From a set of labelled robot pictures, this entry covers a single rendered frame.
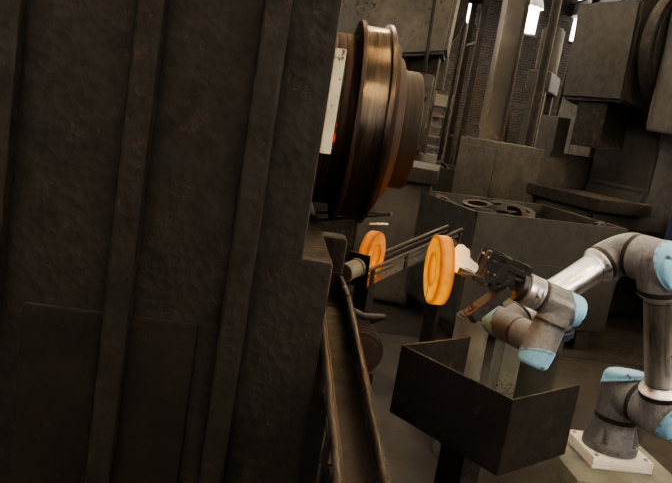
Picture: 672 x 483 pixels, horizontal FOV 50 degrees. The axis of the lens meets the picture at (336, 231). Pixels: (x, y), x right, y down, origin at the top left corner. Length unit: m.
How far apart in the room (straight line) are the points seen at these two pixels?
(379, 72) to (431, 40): 2.86
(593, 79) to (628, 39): 0.36
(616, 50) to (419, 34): 1.51
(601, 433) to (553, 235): 2.08
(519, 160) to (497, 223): 1.93
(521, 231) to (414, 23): 1.38
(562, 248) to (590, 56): 1.75
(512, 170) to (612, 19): 1.33
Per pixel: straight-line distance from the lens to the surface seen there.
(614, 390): 2.15
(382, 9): 4.44
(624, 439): 2.19
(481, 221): 3.85
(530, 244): 4.05
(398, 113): 1.57
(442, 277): 1.55
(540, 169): 5.60
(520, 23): 10.82
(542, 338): 1.70
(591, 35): 5.49
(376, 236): 2.25
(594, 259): 1.94
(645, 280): 1.91
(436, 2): 4.32
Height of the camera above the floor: 1.14
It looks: 9 degrees down
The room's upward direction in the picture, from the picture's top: 9 degrees clockwise
